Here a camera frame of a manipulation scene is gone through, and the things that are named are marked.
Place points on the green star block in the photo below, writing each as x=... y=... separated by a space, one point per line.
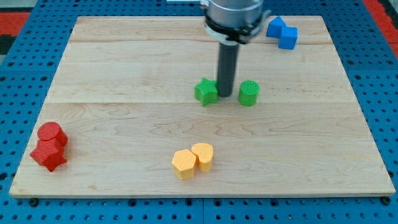
x=206 y=92

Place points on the red cylinder block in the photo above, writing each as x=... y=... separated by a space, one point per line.
x=52 y=130

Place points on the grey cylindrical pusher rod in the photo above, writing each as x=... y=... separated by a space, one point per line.
x=227 y=60

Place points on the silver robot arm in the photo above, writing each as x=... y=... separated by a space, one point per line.
x=233 y=22

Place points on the yellow hexagon block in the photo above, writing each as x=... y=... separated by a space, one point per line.
x=184 y=164

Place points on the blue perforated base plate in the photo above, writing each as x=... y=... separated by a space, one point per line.
x=31 y=62

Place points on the blue cube block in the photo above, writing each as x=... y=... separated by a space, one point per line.
x=288 y=38

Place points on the wooden board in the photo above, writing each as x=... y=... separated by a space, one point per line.
x=123 y=93

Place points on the yellow heart block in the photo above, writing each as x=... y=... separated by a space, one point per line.
x=204 y=153

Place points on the blue angular block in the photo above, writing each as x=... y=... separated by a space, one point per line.
x=275 y=26

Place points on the green cylinder block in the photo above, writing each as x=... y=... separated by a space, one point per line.
x=248 y=92

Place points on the red star block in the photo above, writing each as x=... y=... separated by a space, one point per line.
x=49 y=154

